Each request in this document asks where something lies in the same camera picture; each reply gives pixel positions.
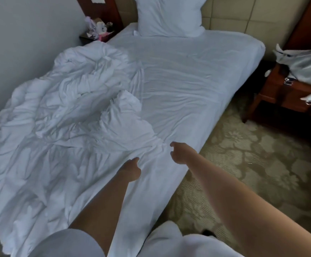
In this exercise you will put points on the person's left hand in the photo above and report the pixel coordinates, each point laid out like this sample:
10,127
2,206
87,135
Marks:
129,169

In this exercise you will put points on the person's right hand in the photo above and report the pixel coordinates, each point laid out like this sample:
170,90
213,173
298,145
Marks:
185,153

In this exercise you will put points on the white bed sheet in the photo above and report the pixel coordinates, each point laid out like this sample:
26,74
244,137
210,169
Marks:
198,88

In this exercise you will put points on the white duvet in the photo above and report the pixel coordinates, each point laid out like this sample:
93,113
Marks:
64,136

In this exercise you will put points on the white pillow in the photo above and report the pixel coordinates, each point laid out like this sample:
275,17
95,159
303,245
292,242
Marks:
169,16

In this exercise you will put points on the person's left forearm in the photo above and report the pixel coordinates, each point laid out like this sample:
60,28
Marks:
102,211

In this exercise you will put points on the person's right forearm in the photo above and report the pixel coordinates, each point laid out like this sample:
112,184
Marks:
251,211

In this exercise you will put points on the person's black right shoe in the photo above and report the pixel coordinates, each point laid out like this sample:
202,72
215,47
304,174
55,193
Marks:
209,232

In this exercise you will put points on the person's white shirt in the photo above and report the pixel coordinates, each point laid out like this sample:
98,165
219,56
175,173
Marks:
70,246

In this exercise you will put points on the dark wooden nightstand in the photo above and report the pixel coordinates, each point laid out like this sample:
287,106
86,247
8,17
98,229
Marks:
86,39
275,93

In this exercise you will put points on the white oval tag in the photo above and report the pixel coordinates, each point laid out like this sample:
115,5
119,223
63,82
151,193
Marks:
267,73

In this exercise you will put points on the beige padded headboard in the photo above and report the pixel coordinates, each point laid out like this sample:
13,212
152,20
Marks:
235,10

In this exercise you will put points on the dark wooden wall panel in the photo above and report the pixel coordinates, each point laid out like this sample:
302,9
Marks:
114,9
310,24

